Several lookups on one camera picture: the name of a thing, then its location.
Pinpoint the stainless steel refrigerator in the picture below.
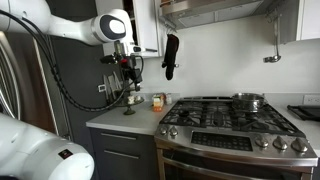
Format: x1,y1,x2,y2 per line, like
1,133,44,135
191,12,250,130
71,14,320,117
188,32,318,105
0,30,73,141

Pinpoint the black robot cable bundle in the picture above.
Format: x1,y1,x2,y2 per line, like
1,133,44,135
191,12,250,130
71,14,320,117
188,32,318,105
0,9,145,113

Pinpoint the small spice jar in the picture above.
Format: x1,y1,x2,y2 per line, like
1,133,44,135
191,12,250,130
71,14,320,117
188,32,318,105
152,93,166,113

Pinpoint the silver drawer handle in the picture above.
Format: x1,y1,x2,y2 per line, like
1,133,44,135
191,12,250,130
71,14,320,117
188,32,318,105
100,132,138,141
103,149,141,160

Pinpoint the silver oven door handle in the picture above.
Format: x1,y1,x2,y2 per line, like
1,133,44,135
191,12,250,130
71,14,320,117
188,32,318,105
161,156,314,180

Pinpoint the black tray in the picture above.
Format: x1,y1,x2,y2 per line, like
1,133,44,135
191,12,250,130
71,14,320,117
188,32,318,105
286,104,320,122

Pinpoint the black oven mitt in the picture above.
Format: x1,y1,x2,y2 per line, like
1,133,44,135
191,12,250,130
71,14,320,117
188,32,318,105
161,33,181,81

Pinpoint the small glass jar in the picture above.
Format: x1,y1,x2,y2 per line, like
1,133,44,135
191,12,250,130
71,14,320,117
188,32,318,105
164,93,174,106

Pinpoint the white wall outlet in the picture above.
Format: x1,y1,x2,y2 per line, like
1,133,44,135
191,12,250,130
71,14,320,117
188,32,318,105
302,94,320,106

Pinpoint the dark grey tall panel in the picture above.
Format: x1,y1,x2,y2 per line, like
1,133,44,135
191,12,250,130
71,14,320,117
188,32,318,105
44,0,129,158

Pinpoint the stainless steel gas stove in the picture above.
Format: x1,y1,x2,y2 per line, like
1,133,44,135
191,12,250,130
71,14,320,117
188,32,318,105
153,95,319,180

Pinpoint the stainless steel pot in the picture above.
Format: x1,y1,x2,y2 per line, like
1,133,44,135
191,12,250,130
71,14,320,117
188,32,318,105
230,92,268,113

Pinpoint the stainless steel range hood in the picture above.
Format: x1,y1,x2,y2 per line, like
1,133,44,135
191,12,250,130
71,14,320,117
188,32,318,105
158,0,268,31

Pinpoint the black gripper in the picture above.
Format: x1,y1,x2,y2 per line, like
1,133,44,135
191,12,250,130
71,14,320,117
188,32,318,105
124,54,145,93

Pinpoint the large silver stove knob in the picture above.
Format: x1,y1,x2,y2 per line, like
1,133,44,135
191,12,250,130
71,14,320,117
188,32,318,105
272,136,289,151
254,134,270,149
291,137,309,154

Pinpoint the dark green tiered stand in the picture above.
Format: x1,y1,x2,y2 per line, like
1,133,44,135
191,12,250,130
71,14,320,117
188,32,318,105
114,85,146,116

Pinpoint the dark grey base cabinet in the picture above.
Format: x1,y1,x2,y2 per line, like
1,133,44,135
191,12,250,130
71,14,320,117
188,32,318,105
88,127,160,180

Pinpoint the wall mounted knife set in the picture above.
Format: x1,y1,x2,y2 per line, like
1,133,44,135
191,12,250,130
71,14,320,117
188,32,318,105
102,70,124,102

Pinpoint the white cabinet with grey side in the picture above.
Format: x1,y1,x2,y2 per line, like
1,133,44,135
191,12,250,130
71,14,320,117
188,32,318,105
277,0,320,45

